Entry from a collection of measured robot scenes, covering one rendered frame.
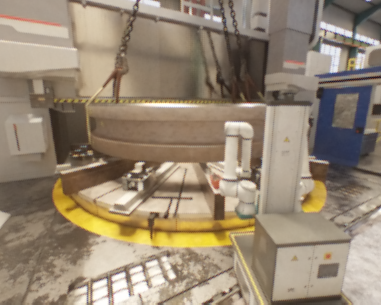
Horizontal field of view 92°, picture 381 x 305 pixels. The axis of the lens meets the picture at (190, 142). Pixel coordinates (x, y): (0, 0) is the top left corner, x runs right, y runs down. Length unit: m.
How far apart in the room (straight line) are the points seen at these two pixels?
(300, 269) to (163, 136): 2.33
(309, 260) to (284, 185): 0.56
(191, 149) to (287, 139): 1.55
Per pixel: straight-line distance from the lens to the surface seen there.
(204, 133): 3.00
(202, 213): 2.70
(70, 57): 3.63
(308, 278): 1.84
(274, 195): 1.87
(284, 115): 1.71
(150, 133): 3.14
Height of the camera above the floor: 1.75
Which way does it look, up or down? 11 degrees down
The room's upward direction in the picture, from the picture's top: straight up
